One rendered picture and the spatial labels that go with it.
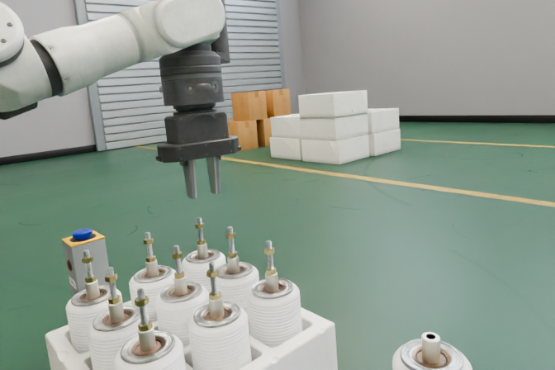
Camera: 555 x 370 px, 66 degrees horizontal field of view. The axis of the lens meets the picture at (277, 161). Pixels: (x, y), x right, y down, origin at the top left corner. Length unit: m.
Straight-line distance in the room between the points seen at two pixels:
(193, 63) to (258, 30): 6.50
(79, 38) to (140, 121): 5.45
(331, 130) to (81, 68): 2.83
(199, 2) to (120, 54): 0.13
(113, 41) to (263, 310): 0.48
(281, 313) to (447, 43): 5.51
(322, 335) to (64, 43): 0.60
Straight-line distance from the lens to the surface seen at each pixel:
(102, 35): 0.56
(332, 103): 3.23
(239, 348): 0.73
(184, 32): 0.58
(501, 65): 5.76
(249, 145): 4.46
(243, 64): 6.83
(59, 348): 0.91
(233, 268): 0.87
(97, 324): 0.79
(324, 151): 3.34
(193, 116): 0.62
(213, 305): 0.72
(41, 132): 5.77
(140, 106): 6.00
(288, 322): 0.78
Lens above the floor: 0.60
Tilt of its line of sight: 10 degrees down
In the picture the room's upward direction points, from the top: 5 degrees counter-clockwise
